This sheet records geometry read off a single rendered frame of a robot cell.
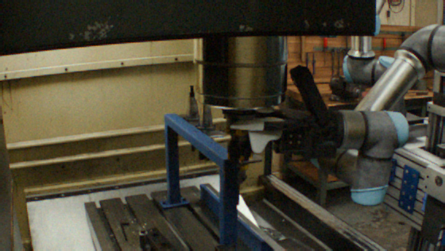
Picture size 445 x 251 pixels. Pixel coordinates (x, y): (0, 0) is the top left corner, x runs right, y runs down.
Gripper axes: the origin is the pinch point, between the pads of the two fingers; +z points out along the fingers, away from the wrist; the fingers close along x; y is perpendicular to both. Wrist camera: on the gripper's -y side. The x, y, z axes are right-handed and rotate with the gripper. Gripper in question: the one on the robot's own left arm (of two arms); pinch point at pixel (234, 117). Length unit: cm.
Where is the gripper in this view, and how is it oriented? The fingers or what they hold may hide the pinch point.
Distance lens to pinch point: 79.4
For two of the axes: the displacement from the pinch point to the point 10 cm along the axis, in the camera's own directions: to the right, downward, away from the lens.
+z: -9.8, -0.1, -1.8
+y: -0.6, 9.6, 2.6
